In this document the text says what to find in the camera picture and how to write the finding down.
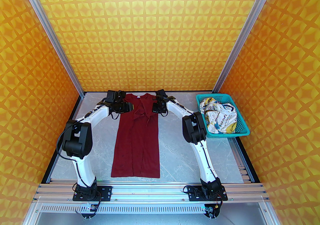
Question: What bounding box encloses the maroon shirt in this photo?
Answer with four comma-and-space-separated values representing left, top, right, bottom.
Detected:
111, 93, 161, 178

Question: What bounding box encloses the white printed shirt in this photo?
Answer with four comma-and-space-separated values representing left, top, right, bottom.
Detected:
199, 97, 238, 135

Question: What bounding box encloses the teal plastic laundry basket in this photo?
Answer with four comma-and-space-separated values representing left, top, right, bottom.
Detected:
195, 93, 250, 137

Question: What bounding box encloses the small controller board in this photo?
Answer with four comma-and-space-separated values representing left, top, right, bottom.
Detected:
75, 203, 101, 220
202, 203, 222, 219

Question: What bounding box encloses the aluminium front rail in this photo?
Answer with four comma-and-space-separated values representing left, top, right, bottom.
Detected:
34, 182, 269, 203

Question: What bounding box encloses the black base cable loop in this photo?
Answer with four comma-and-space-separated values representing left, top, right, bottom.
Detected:
183, 182, 200, 194

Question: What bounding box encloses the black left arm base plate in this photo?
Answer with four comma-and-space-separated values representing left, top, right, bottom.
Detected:
72, 185, 112, 202

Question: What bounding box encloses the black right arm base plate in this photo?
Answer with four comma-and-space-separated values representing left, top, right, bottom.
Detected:
187, 185, 229, 202

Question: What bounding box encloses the slotted metal cable tray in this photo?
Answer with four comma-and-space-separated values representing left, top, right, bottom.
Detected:
37, 203, 270, 215

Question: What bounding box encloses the aluminium frame post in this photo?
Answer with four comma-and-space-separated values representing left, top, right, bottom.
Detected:
12, 0, 84, 97
212, 0, 282, 94

